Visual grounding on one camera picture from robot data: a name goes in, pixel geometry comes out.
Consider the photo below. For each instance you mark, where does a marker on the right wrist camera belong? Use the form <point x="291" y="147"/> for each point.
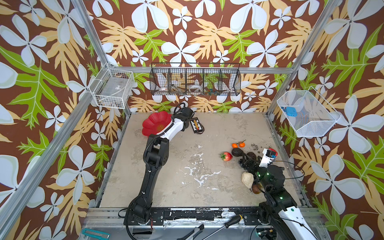
<point x="265" y="161"/>

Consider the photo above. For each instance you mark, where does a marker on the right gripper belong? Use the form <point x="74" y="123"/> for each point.
<point x="249" y="162"/>

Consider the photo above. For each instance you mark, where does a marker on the white wire basket right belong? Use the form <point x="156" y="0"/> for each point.
<point x="316" y="116"/>

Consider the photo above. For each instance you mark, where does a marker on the red flower-shaped fruit bowl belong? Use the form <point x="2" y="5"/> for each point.
<point x="155" y="123"/>

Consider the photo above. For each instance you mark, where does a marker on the aluminium frame post back right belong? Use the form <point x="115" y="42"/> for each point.
<point x="311" y="40"/>

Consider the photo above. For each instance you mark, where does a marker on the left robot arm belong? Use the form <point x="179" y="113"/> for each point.
<point x="155" y="156"/>

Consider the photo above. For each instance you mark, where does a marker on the dark avocado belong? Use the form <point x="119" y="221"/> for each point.
<point x="237" y="152"/>

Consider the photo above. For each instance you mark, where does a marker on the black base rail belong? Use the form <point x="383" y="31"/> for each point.
<point x="164" y="216"/>

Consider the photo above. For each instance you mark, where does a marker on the black-handled screwdriver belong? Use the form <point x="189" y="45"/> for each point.
<point x="234" y="220"/>

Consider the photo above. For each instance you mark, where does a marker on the orange tangerines on twig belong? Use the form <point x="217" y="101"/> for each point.
<point x="240" y="144"/>

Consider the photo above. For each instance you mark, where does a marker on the teal tool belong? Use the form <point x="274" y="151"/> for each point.
<point x="94" y="234"/>

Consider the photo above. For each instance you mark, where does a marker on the blue object in basket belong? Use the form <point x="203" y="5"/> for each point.
<point x="290" y="111"/>

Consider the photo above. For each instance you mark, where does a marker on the dark purple mangosteen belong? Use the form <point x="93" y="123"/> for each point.
<point x="252" y="155"/>

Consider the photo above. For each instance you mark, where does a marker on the red apple with leaf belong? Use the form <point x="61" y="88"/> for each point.
<point x="226" y="156"/>

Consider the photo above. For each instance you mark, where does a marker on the aluminium frame post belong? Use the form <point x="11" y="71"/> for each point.
<point x="95" y="42"/>
<point x="311" y="40"/>

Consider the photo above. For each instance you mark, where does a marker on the white wire basket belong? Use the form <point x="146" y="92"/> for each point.
<point x="316" y="116"/>
<point x="112" y="87"/>

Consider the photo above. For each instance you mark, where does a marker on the aluminium frame post back left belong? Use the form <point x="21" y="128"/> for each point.
<point x="95" y="42"/>

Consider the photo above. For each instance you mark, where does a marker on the black wire basket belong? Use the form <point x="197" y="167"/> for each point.
<point x="211" y="79"/>

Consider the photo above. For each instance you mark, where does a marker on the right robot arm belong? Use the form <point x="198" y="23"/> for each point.
<point x="279" y="210"/>

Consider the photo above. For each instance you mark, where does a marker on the grey pliers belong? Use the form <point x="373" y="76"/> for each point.
<point x="194" y="233"/>

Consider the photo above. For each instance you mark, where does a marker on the white wire basket left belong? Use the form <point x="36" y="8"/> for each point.
<point x="112" y="87"/>

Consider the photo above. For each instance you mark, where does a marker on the brown round fruit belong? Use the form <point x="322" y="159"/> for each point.
<point x="257" y="189"/>

